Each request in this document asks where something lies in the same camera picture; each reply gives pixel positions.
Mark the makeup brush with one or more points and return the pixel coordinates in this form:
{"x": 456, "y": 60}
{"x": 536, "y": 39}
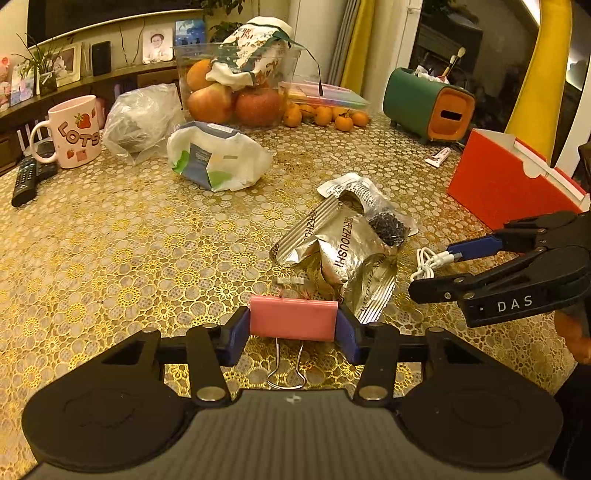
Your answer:
{"x": 452, "y": 62}

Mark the small potted grass plant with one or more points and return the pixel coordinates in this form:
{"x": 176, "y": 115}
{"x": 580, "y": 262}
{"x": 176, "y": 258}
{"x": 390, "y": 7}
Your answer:
{"x": 46, "y": 83}

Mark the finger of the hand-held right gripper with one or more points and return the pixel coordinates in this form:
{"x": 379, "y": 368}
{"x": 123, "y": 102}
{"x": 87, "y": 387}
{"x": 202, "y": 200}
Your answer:
{"x": 471, "y": 249}
{"x": 438, "y": 290}

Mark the person's right hand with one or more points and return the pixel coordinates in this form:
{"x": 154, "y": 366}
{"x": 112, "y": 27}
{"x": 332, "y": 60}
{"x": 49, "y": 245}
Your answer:
{"x": 570, "y": 332}

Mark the glass fruit bowl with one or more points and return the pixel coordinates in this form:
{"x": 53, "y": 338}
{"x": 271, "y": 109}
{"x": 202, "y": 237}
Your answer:
{"x": 291, "y": 64}

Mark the grey curtain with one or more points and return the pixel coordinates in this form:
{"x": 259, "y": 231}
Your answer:
{"x": 344, "y": 46}

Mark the orange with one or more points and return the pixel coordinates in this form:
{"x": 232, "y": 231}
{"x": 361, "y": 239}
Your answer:
{"x": 198, "y": 74}

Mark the small toothpaste tube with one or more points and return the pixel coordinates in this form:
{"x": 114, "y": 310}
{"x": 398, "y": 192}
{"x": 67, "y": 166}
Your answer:
{"x": 437, "y": 158}

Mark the white framed photo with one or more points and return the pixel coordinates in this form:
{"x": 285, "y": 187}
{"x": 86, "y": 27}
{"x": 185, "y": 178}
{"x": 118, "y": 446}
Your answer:
{"x": 64, "y": 62}

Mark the wooden tv cabinet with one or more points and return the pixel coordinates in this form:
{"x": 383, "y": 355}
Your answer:
{"x": 120, "y": 71}

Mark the clear plastic bag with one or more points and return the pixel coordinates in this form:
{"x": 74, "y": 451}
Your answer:
{"x": 138, "y": 120}

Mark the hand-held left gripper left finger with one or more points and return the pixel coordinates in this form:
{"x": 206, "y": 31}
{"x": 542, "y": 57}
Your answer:
{"x": 233, "y": 337}

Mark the black television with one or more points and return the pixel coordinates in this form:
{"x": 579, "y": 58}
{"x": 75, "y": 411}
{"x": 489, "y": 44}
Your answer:
{"x": 92, "y": 18}

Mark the black remote control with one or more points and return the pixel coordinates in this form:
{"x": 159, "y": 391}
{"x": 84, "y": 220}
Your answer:
{"x": 25, "y": 182}
{"x": 46, "y": 164}

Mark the clear packet of black seeds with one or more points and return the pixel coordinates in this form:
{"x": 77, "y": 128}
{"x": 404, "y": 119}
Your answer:
{"x": 369, "y": 198}

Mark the large leafy potted plant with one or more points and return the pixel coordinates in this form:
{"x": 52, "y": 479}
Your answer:
{"x": 224, "y": 14}

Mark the red cardboard box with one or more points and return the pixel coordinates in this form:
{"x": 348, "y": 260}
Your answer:
{"x": 489, "y": 184}

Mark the white router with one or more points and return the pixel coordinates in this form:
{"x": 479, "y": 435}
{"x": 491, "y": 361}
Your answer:
{"x": 21, "y": 138}

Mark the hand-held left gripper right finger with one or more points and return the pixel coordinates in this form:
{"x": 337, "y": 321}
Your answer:
{"x": 346, "y": 337}

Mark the pink strawberry mug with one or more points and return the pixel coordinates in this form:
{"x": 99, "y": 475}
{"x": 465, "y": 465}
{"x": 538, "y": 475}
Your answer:
{"x": 74, "y": 134}

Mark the printed white green bag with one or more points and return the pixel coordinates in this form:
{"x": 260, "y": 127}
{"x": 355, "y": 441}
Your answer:
{"x": 249, "y": 50}

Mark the glass sliding door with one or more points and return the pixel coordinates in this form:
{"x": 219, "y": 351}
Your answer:
{"x": 489, "y": 37}

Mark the yellow curtain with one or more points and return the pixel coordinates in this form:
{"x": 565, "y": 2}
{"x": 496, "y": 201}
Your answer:
{"x": 362, "y": 41}

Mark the blue picture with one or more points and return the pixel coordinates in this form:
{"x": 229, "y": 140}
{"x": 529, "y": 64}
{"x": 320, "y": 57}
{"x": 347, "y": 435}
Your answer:
{"x": 190, "y": 32}

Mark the white wet wipes pack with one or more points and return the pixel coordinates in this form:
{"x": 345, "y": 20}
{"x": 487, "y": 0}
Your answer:
{"x": 221, "y": 157}

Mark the pile of tangerines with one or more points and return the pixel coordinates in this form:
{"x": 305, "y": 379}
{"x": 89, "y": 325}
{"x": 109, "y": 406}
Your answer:
{"x": 323, "y": 116}

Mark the red apple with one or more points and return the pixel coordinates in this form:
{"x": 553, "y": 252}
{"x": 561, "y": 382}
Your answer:
{"x": 210, "y": 104}
{"x": 258, "y": 108}

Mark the gold lace covered desktop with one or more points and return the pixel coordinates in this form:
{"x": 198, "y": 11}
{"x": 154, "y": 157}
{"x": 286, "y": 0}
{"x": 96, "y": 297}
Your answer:
{"x": 115, "y": 240}

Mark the pastel plastic storage case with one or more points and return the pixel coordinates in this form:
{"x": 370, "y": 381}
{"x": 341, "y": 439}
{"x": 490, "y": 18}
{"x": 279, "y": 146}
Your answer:
{"x": 337, "y": 97}

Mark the green orange tissue box organizer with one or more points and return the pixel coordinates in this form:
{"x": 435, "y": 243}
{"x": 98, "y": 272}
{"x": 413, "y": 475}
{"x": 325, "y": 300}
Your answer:
{"x": 406, "y": 101}

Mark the portrait photo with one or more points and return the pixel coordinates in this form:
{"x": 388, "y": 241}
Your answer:
{"x": 158, "y": 46}

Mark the small pastel picture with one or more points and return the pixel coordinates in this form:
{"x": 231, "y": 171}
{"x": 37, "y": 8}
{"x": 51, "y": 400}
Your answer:
{"x": 22, "y": 85}

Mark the black speaker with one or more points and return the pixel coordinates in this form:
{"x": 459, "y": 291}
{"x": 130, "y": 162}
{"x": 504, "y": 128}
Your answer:
{"x": 101, "y": 57}

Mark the white standing air conditioner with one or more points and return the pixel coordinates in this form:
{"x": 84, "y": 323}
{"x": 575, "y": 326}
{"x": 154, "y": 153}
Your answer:
{"x": 318, "y": 37}

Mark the pink binder clip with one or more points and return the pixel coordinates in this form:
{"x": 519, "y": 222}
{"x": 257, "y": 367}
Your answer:
{"x": 293, "y": 318}

